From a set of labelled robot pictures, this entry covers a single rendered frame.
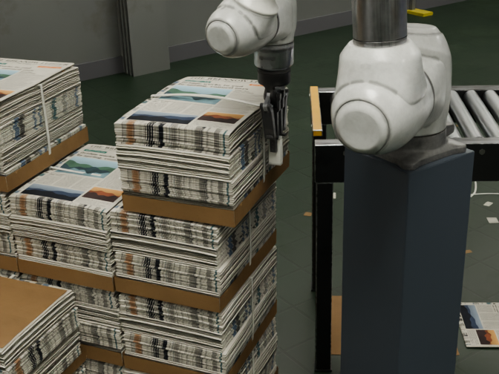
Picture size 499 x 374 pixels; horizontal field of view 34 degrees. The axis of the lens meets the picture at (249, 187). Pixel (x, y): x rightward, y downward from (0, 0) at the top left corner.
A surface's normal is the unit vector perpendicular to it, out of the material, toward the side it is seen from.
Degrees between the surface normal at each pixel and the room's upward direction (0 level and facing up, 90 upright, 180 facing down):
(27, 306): 0
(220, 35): 98
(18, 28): 90
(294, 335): 0
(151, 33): 90
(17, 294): 0
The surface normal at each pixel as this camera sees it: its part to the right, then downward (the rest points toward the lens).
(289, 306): -0.03, -0.91
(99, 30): 0.58, 0.33
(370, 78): -0.40, 0.16
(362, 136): -0.46, 0.47
